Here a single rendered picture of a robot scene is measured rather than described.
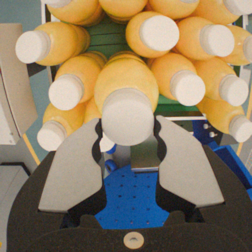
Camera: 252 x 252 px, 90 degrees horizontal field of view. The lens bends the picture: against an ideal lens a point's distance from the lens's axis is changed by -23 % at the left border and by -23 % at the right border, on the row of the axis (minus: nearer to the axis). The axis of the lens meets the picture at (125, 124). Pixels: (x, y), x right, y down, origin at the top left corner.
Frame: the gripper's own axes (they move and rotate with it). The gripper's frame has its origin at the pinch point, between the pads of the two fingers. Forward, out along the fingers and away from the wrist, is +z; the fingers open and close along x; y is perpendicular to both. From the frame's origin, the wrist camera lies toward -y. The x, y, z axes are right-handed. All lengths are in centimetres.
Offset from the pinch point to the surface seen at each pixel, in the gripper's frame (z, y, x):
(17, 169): 102, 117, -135
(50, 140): 6.3, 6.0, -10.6
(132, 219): 4.4, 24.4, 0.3
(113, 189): 12.4, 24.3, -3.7
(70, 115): 10.6, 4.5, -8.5
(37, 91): 117, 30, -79
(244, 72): 31.0, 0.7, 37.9
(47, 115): 9.9, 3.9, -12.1
